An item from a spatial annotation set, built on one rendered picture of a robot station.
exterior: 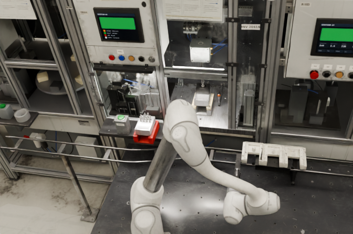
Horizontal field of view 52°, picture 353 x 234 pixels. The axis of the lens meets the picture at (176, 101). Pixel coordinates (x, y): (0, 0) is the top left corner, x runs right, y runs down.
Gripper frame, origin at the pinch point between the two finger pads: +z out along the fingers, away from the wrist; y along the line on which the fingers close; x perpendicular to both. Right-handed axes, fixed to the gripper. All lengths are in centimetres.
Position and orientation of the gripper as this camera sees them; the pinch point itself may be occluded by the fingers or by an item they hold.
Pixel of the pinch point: (238, 158)
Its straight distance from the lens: 218.3
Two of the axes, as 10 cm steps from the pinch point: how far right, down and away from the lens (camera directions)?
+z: 2.1, -6.5, 7.3
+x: -9.7, -0.7, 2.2
